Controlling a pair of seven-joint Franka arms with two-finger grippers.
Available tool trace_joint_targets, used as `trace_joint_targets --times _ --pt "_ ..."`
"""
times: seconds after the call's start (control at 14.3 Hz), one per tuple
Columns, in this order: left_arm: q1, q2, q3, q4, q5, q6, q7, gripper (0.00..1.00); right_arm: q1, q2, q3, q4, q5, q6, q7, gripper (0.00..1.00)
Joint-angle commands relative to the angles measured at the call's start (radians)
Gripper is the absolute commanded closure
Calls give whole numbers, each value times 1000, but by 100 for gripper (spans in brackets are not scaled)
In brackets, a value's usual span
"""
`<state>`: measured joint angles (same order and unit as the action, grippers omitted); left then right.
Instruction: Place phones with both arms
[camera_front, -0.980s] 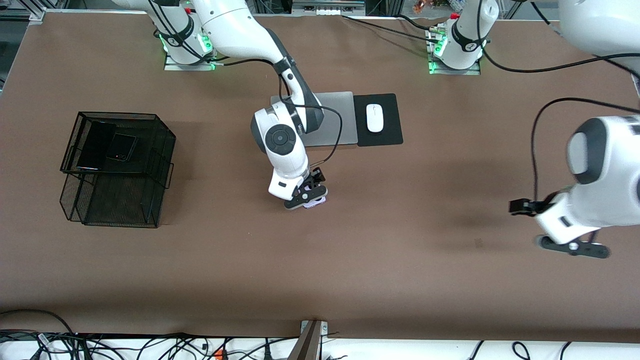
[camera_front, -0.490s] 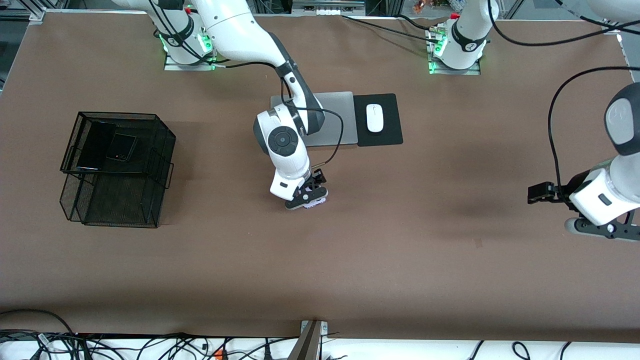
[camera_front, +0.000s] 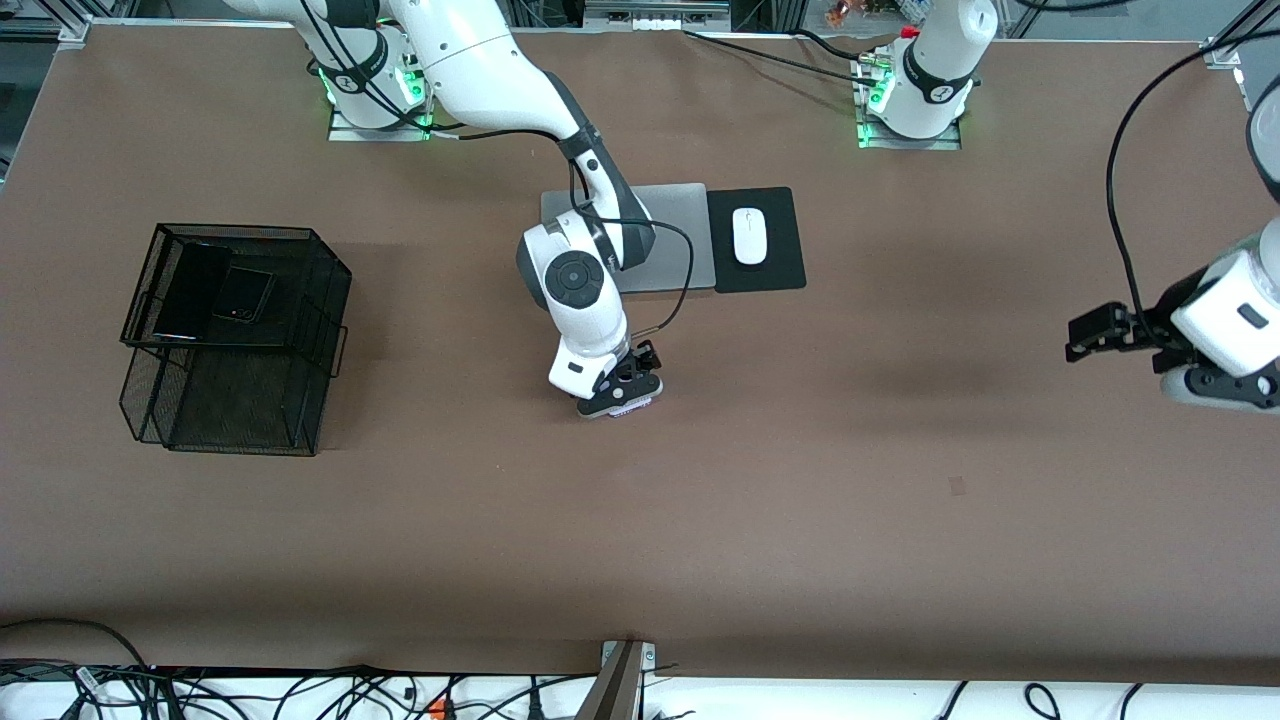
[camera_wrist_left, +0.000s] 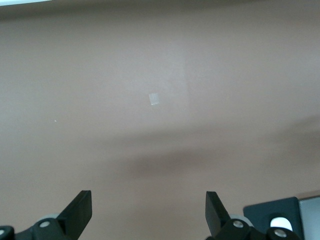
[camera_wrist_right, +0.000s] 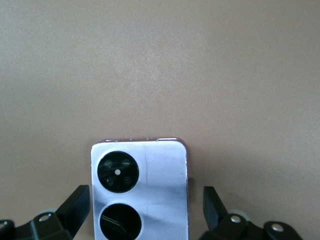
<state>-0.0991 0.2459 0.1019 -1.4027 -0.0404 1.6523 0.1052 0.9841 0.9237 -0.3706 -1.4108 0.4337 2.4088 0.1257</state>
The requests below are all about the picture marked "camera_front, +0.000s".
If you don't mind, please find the square black flip phone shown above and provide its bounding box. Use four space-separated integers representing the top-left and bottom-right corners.
211 264 276 324

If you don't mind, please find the long black smartphone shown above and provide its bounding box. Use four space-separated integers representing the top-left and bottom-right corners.
150 242 235 343

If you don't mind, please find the silver closed laptop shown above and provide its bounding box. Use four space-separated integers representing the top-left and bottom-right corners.
540 182 717 295

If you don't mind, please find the white computer mouse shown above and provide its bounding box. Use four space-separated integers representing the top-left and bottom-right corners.
732 207 768 266

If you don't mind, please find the black mouse pad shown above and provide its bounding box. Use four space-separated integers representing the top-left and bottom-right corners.
706 186 808 295

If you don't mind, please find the grey power strip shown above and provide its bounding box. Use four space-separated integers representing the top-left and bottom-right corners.
583 0 733 33

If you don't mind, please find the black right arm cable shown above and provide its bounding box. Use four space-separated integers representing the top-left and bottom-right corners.
300 0 695 346

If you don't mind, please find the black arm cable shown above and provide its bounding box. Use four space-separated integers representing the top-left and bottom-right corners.
300 0 695 346
1105 28 1280 346

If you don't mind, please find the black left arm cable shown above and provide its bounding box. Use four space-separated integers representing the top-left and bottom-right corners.
1105 28 1280 346

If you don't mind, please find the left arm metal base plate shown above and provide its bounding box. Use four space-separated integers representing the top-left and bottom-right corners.
856 110 963 151

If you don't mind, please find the aluminium frame corner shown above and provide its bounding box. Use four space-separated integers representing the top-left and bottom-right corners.
1200 0 1280 71
45 0 96 51

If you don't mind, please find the metal table frame post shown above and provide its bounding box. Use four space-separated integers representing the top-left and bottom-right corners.
575 640 659 720

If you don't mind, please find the black table cable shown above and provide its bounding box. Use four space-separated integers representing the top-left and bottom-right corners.
683 30 866 81
790 28 865 61

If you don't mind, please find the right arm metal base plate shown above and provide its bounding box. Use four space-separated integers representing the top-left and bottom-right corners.
328 100 433 143

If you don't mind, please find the black wire mesh organizer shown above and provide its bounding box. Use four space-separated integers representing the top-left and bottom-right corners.
118 222 353 458

